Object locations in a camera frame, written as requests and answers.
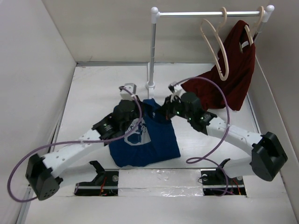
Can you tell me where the white clothes rack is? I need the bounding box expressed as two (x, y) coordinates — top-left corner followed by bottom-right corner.
(146, 5), (275, 98)

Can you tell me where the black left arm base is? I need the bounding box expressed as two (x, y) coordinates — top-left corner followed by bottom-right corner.
(74, 161), (119, 196)

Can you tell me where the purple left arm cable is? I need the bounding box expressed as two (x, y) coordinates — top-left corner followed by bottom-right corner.
(7, 86), (143, 202)

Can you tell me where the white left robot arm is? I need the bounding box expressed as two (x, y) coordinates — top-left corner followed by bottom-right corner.
(26, 100), (144, 201)

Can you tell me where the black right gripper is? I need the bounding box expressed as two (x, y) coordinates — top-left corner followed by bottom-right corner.
(156, 94), (192, 120)

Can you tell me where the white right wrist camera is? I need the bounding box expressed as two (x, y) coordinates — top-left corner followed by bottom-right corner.
(168, 82), (182, 102)

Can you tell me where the wooden hanger with shirt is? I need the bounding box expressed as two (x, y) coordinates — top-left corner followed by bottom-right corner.
(244, 6), (265, 46)

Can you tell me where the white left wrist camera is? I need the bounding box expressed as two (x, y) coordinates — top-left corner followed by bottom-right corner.
(119, 83), (137, 101)

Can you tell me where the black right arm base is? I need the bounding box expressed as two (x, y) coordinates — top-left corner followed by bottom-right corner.
(197, 158), (247, 196)

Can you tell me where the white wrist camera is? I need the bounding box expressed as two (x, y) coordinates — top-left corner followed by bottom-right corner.
(119, 83), (137, 101)
(168, 82), (182, 102)

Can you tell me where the blue printed t-shirt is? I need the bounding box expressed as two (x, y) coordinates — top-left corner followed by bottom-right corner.
(109, 99), (181, 167)

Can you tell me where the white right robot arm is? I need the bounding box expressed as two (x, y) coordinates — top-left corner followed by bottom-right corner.
(157, 92), (288, 183)

